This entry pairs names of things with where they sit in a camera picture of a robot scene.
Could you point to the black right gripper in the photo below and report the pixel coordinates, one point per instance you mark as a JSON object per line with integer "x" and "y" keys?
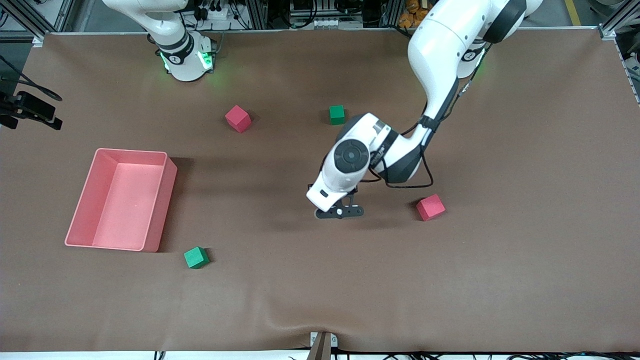
{"x": 6, "y": 104}

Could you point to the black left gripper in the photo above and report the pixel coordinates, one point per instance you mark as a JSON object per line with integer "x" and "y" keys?
{"x": 354, "y": 191}

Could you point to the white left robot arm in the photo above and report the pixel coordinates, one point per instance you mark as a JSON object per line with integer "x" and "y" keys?
{"x": 440, "y": 50}

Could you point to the pink cube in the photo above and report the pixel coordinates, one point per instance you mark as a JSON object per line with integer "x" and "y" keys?
{"x": 430, "y": 207}
{"x": 238, "y": 118}

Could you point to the green cube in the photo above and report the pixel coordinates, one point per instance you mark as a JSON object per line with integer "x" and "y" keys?
{"x": 196, "y": 257}
{"x": 337, "y": 114}

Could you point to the brown table mat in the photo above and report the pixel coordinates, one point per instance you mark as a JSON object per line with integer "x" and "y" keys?
{"x": 320, "y": 280}

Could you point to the pink plastic tray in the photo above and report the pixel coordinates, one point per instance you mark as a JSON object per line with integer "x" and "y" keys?
{"x": 125, "y": 210}

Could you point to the white connector strip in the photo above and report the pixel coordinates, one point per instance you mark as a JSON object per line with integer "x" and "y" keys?
{"x": 325, "y": 23}

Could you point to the bag of orange items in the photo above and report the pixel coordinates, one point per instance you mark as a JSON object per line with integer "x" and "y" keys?
{"x": 411, "y": 15}

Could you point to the white power strip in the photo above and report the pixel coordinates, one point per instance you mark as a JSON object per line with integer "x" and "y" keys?
{"x": 212, "y": 12}

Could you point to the metal corner bracket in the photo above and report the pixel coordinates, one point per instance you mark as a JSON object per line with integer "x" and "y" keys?
{"x": 607, "y": 32}
{"x": 38, "y": 40}

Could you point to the metal table edge bracket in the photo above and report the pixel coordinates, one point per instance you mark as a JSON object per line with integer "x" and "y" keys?
{"x": 314, "y": 337}

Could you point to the brown camera stand post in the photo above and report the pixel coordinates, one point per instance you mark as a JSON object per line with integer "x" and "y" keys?
{"x": 320, "y": 350}

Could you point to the aluminium frame post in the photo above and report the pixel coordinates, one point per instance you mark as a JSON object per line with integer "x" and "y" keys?
{"x": 390, "y": 12}
{"x": 256, "y": 12}

